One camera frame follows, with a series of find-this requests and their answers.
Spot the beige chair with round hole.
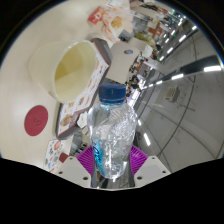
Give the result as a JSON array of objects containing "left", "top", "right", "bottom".
[{"left": 105, "top": 41, "right": 143, "bottom": 84}]

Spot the printed paper tray liner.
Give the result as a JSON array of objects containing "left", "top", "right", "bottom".
[{"left": 58, "top": 41, "right": 110, "bottom": 136}]

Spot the group of ceiling lights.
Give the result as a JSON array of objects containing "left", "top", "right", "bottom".
[{"left": 132, "top": 18, "right": 224, "bottom": 148}]

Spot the crumpled white napkin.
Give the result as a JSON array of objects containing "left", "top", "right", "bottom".
[{"left": 77, "top": 111, "right": 89, "bottom": 129}]

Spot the ceiling air conditioner unit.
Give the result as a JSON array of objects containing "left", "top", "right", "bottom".
[{"left": 165, "top": 85, "right": 179, "bottom": 101}]

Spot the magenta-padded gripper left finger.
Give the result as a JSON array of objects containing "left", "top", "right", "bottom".
[{"left": 54, "top": 144, "right": 98, "bottom": 189}]

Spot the clear blue-capped water bottle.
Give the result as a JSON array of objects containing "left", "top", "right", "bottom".
[{"left": 87, "top": 83, "right": 138, "bottom": 181}]

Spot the cream plastic cup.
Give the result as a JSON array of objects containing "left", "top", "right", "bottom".
[{"left": 28, "top": 39, "right": 98, "bottom": 104}]

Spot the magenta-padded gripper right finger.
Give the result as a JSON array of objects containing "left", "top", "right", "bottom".
[{"left": 127, "top": 144, "right": 172, "bottom": 189}]

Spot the flat round red coaster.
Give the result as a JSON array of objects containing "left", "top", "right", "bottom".
[{"left": 23, "top": 105, "right": 49, "bottom": 137}]

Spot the red white sauce packet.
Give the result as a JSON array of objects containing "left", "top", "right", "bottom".
[{"left": 87, "top": 6, "right": 106, "bottom": 25}]

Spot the clear bag with fries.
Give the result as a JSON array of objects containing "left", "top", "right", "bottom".
[{"left": 99, "top": 6, "right": 134, "bottom": 38}]

